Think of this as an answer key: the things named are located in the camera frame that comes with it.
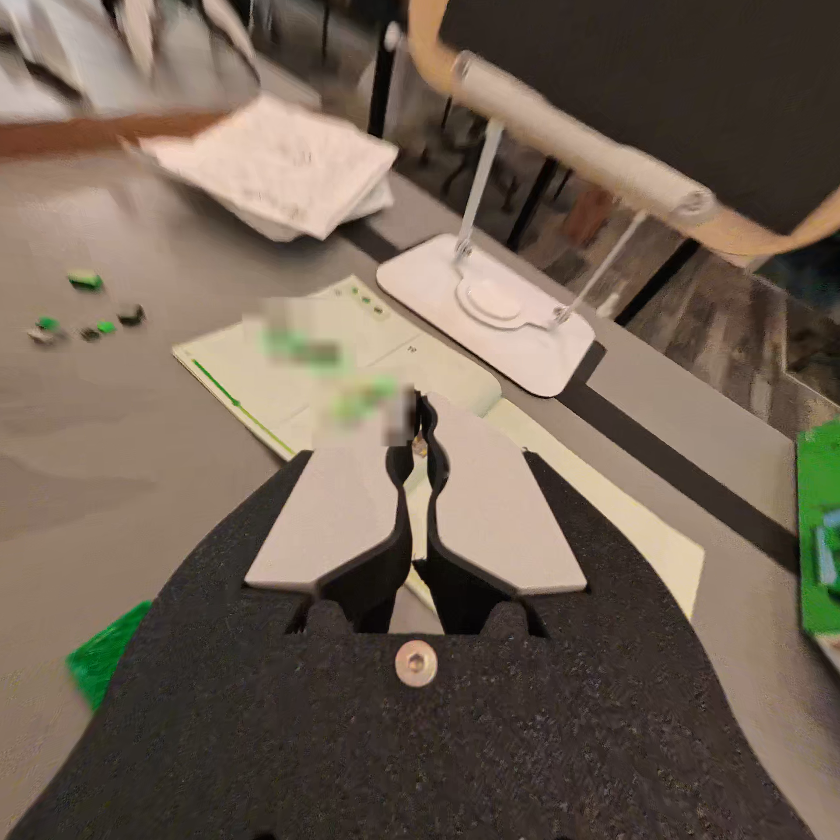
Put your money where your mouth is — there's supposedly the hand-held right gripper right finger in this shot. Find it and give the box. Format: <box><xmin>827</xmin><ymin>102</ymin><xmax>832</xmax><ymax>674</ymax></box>
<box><xmin>423</xmin><ymin>392</ymin><xmax>587</xmax><ymax>634</ymax></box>

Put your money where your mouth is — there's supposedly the brick instruction booklet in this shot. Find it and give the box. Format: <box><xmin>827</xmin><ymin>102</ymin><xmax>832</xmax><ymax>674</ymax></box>
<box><xmin>172</xmin><ymin>274</ymin><xmax>706</xmax><ymax>621</ymax></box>

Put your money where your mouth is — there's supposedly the black panel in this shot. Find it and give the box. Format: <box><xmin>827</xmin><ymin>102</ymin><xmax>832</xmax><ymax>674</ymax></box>
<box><xmin>440</xmin><ymin>0</ymin><xmax>840</xmax><ymax>234</ymax></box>

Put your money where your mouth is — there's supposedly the black pole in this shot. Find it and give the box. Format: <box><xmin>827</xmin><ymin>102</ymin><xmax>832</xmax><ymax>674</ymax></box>
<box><xmin>366</xmin><ymin>23</ymin><xmax>403</xmax><ymax>140</ymax></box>

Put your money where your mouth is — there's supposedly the white stand with tan band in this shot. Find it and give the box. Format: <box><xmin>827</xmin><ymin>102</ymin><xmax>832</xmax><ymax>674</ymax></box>
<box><xmin>376</xmin><ymin>0</ymin><xmax>840</xmax><ymax>398</ymax></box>

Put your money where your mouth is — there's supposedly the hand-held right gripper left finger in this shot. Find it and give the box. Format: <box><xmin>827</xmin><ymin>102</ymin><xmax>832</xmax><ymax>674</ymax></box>
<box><xmin>244</xmin><ymin>391</ymin><xmax>422</xmax><ymax>632</ymax></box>

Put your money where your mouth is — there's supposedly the green toy box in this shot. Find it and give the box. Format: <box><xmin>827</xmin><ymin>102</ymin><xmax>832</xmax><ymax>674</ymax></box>
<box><xmin>796</xmin><ymin>419</ymin><xmax>840</xmax><ymax>654</ymax></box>

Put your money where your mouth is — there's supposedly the grey desk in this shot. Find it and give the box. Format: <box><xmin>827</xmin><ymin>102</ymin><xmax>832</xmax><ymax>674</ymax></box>
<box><xmin>0</xmin><ymin>59</ymin><xmax>840</xmax><ymax>840</ymax></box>

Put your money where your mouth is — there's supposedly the green brick build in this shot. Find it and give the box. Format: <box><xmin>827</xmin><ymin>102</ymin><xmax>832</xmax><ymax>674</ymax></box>
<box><xmin>66</xmin><ymin>600</ymin><xmax>153</xmax><ymax>713</ymax></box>

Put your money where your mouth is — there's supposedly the white paper stack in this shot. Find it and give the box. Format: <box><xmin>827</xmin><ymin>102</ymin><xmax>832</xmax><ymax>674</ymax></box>
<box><xmin>134</xmin><ymin>92</ymin><xmax>400</xmax><ymax>242</ymax></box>

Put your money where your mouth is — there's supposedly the black desk strip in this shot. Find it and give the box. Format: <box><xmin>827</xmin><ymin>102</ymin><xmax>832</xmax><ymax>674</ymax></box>
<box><xmin>341</xmin><ymin>220</ymin><xmax>802</xmax><ymax>575</ymax></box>

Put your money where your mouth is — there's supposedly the brown wooden ledge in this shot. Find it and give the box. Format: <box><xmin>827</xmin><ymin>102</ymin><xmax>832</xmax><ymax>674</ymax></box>
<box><xmin>0</xmin><ymin>110</ymin><xmax>227</xmax><ymax>160</ymax></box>

